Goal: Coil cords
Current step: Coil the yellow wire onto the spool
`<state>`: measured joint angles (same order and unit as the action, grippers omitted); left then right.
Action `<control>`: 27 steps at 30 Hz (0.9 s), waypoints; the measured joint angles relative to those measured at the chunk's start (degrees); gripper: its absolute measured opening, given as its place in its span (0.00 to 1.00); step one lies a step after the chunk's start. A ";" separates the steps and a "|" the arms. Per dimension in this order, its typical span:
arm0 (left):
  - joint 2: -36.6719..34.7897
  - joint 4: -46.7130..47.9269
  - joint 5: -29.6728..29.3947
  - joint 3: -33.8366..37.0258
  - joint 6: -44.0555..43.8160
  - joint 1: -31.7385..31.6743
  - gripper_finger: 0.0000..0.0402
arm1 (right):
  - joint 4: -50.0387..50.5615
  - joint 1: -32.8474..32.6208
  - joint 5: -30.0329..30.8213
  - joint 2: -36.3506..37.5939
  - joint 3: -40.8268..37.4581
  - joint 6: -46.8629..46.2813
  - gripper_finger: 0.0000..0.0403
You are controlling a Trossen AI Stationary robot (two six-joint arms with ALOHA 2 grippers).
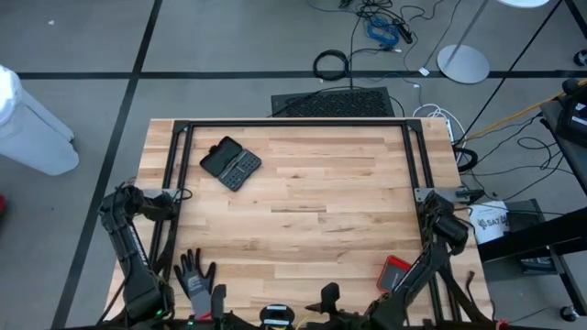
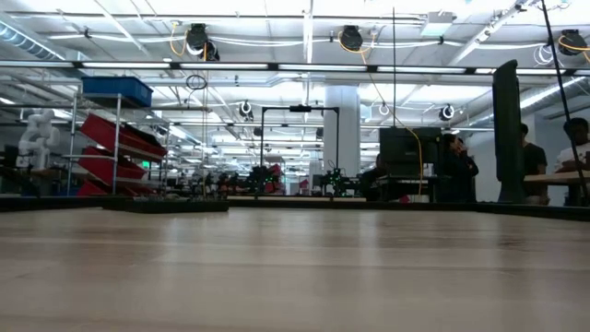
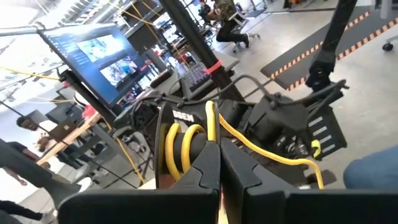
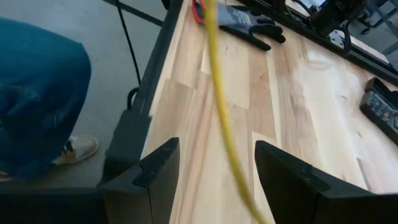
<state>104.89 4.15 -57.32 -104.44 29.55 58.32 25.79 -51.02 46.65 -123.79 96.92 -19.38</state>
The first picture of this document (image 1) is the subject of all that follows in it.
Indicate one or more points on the black metal table frame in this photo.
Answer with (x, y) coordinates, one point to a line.
(298, 123)

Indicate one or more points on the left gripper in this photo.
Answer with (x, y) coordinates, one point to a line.
(219, 302)

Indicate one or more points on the black equipment cart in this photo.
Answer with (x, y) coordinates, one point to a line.
(527, 234)

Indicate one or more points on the black caster wheel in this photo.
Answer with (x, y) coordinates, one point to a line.
(568, 313)
(581, 57)

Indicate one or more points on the grey black work glove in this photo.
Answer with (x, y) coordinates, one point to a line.
(197, 279)

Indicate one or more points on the white round disc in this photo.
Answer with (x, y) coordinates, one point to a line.
(523, 2)

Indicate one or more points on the black power strip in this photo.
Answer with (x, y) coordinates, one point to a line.
(403, 32)

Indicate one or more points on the floor stand with round base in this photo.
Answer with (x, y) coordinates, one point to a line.
(463, 64)

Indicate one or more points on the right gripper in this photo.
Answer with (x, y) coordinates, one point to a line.
(331, 298)

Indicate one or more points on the small white tag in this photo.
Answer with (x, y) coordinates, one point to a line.
(424, 71)

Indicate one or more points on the red grey portable drive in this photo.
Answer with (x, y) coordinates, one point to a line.
(392, 275)

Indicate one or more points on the white printed container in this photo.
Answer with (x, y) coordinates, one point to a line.
(488, 224)

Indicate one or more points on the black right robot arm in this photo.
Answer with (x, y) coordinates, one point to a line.
(422, 270)

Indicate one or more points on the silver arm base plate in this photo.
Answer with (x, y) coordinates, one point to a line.
(422, 193)
(156, 192)

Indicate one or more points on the red clamp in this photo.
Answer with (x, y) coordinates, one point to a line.
(502, 324)

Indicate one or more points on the black floor mat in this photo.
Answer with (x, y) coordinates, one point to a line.
(332, 103)

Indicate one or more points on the open black bit case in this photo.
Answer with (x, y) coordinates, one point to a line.
(229, 162)

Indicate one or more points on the white trash bin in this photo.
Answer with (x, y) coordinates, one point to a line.
(32, 137)

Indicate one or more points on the thin black slanted pole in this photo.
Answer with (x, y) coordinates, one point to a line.
(509, 73)

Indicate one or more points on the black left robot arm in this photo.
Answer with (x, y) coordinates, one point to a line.
(133, 261)

